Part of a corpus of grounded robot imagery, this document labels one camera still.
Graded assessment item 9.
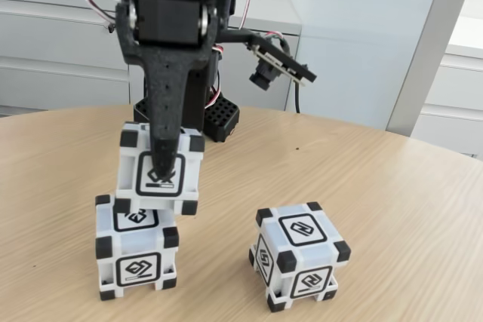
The white drawer cabinet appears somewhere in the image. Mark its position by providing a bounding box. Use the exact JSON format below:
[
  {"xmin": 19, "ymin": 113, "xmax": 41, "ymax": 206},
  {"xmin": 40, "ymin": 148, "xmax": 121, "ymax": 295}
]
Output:
[{"xmin": 411, "ymin": 16, "xmax": 483, "ymax": 159}]

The white cube with zigzag symbol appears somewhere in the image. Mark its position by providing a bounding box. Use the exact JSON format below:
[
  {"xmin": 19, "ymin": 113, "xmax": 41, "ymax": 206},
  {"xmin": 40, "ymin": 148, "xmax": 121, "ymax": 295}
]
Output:
[{"xmin": 248, "ymin": 201, "xmax": 352, "ymax": 314}]

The white cube with house symbol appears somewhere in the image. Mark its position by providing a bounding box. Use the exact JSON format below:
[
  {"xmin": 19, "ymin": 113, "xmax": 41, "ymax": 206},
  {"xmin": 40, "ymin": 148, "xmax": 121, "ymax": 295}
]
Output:
[{"xmin": 94, "ymin": 193, "xmax": 179, "ymax": 293}]

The camera module on black mount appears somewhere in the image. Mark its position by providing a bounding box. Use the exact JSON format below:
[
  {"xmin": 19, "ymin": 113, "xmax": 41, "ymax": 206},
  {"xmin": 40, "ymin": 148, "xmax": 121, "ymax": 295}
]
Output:
[{"xmin": 220, "ymin": 27, "xmax": 317, "ymax": 93}]

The white slanted frame post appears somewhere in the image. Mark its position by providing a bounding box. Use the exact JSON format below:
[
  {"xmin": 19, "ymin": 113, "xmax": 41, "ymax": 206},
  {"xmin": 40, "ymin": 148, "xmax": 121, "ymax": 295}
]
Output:
[{"xmin": 385, "ymin": 0, "xmax": 483, "ymax": 138}]

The long white low cabinet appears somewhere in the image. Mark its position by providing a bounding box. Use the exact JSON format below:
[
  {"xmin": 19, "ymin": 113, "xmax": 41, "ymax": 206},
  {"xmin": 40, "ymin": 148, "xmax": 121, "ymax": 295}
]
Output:
[{"xmin": 0, "ymin": 0, "xmax": 303, "ymax": 112}]

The white cube with crossed-loop symbol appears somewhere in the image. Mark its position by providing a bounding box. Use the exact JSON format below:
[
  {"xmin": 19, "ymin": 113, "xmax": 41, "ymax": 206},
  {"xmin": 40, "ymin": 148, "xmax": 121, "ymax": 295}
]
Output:
[{"xmin": 115, "ymin": 121, "xmax": 206, "ymax": 217}]

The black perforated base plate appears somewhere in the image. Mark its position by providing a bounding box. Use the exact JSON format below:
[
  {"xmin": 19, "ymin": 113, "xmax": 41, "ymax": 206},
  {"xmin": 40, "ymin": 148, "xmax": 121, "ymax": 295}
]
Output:
[{"xmin": 133, "ymin": 91, "xmax": 242, "ymax": 144}]

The black camera cable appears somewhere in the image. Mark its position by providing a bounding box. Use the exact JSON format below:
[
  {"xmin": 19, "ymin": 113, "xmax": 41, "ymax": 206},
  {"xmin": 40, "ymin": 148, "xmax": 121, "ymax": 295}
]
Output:
[{"xmin": 263, "ymin": 30, "xmax": 302, "ymax": 114}]

